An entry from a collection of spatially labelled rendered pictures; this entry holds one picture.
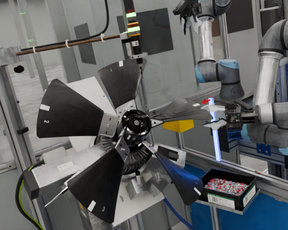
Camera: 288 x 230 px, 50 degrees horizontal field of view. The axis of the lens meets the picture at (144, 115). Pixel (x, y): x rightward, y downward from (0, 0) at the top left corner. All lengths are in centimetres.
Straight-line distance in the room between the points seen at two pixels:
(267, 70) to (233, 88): 69
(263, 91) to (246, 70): 448
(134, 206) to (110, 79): 55
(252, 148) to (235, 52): 372
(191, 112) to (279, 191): 48
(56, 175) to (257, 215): 93
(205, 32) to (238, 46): 358
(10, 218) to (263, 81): 147
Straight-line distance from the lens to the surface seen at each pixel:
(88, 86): 155
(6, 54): 151
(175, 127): 168
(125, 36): 120
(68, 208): 201
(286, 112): 117
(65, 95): 118
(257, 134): 126
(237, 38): 559
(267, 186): 144
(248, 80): 581
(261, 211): 156
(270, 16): 184
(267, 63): 130
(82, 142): 139
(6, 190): 186
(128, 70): 135
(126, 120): 116
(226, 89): 196
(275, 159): 192
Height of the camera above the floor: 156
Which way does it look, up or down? 16 degrees down
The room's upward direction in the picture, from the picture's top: 11 degrees counter-clockwise
